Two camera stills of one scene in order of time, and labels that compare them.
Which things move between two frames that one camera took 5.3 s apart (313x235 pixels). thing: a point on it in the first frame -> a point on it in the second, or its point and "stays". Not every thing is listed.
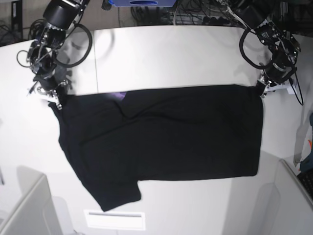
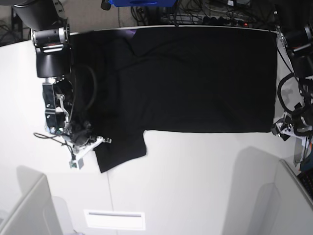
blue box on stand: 145,3 stays
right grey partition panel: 285,207 stays
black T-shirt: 117,139 -> 126,82
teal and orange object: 306,164 stays
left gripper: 49,80 -> 79,131
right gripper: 279,70 -> 299,112
